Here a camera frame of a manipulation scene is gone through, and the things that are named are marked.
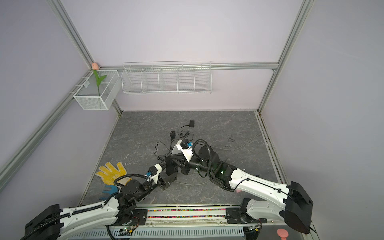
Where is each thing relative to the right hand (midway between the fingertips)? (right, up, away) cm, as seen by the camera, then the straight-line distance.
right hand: (171, 158), depth 66 cm
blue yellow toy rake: (-35, -21, +16) cm, 43 cm away
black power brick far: (+7, +16, +46) cm, 49 cm away
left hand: (0, -6, +6) cm, 9 cm away
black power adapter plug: (-6, +8, +37) cm, 38 cm away
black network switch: (0, -4, +1) cm, 5 cm away
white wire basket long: (-9, +47, +33) cm, 58 cm away
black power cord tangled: (+3, +9, +40) cm, 41 cm away
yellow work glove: (-40, -14, +22) cm, 48 cm away
